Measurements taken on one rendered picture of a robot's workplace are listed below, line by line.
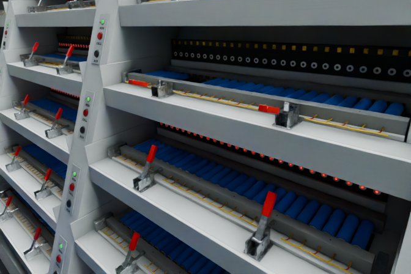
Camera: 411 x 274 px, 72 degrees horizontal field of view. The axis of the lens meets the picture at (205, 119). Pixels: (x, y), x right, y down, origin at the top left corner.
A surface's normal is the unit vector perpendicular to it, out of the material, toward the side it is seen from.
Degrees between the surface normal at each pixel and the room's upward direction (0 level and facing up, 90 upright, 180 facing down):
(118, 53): 90
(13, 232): 22
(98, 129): 90
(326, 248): 112
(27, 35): 90
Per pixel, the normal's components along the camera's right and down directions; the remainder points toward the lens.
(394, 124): -0.65, 0.29
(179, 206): -0.04, -0.94
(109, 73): 0.76, 0.20
